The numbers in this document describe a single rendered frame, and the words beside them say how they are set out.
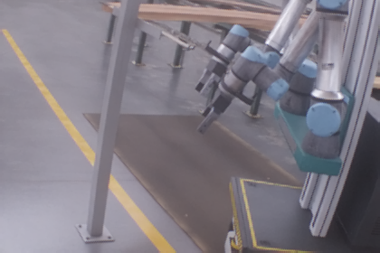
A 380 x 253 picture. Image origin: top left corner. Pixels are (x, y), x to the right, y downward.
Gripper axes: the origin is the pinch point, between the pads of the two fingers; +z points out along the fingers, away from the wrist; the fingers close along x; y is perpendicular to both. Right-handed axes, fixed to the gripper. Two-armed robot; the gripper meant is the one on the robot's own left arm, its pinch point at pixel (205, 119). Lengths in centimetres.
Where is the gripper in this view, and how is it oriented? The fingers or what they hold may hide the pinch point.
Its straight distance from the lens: 194.2
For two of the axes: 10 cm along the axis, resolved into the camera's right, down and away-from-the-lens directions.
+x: -1.5, 3.9, -9.1
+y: -8.2, -5.6, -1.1
